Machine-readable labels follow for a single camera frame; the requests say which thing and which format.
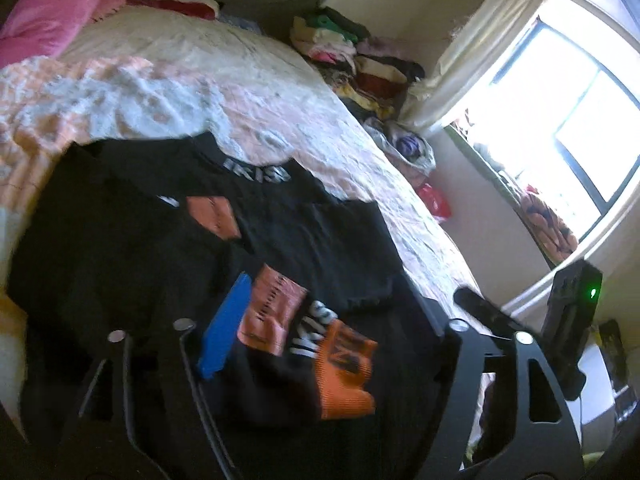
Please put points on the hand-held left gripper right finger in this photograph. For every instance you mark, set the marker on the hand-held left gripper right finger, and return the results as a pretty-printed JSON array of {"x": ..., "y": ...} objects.
[{"x": 450, "y": 375}]

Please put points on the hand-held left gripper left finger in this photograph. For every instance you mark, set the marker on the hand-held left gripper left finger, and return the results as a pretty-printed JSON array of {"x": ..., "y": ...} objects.
[{"x": 225, "y": 325}]

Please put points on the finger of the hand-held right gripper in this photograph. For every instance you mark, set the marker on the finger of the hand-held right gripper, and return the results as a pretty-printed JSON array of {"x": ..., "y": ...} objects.
[{"x": 482, "y": 305}]

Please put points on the black shirt with orange patches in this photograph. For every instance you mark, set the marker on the black shirt with orange patches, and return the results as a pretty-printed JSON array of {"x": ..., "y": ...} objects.
[{"x": 310, "y": 240}]

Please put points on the plastic bag of clothes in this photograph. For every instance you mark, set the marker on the plastic bag of clothes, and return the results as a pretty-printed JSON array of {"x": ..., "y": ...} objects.
[{"x": 405, "y": 145}]

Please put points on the pile of folded clothes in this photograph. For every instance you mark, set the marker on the pile of folded clothes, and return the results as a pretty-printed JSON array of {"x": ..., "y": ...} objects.
[{"x": 360, "y": 70}]

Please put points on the red and cream folded clothes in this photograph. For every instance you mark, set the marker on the red and cream folded clothes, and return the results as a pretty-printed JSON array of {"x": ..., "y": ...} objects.
[{"x": 185, "y": 7}]

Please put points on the orange patterned cloth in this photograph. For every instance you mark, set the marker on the orange patterned cloth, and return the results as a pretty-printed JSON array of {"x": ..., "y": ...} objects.
[{"x": 545, "y": 225}]

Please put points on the red plastic bag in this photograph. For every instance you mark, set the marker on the red plastic bag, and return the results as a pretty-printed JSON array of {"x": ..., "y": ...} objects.
[{"x": 435, "y": 202}]

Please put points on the window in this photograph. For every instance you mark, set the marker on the window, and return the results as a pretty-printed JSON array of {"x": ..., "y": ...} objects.
[{"x": 575, "y": 110}]

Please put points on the cream curtain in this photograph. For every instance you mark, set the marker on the cream curtain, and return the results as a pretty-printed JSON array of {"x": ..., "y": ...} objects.
[{"x": 480, "y": 50}]

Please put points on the bed with cream sheet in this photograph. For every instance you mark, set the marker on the bed with cream sheet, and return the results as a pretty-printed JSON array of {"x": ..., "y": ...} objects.
[{"x": 200, "y": 45}]

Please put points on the blue patterned cloth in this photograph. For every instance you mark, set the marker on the blue patterned cloth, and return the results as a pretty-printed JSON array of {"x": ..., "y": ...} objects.
[{"x": 240, "y": 22}]

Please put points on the grey padded headboard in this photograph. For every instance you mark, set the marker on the grey padded headboard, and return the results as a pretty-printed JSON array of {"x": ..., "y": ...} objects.
[{"x": 260, "y": 0}]

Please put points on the pink duvet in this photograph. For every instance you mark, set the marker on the pink duvet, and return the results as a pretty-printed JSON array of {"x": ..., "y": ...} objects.
[{"x": 45, "y": 15}]

